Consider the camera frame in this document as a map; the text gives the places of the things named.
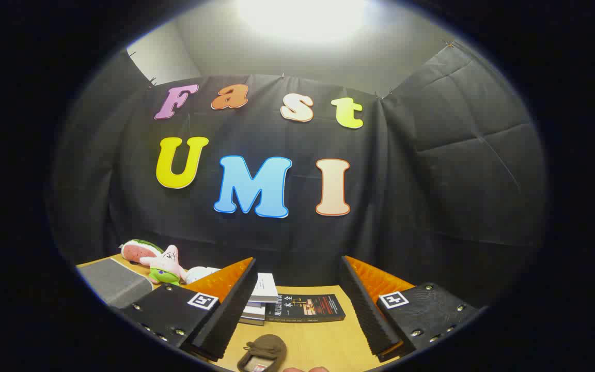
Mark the thin white book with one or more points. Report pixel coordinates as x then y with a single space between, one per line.
260 303

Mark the watermelon slice plush toy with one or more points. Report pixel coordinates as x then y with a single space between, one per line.
137 251

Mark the brown fuzzy shoe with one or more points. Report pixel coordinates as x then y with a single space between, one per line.
266 346

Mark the pink starfish plush toy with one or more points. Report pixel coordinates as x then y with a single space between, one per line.
166 263

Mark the grey fabric storage box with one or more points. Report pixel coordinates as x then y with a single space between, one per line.
114 281

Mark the black book with red print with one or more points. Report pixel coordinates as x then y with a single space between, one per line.
302 307

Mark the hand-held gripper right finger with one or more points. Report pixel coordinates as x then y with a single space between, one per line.
367 320

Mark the thick white book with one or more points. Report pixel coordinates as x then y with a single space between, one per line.
255 310

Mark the dark cover book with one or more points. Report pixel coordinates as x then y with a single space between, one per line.
252 320

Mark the white and blue plush toy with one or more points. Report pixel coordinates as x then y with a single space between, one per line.
199 274

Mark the bright ceiling light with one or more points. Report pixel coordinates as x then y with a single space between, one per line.
302 15

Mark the white book with portrait cover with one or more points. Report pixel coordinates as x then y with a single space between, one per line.
265 287

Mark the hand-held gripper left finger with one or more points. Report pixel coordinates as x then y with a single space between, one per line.
230 320

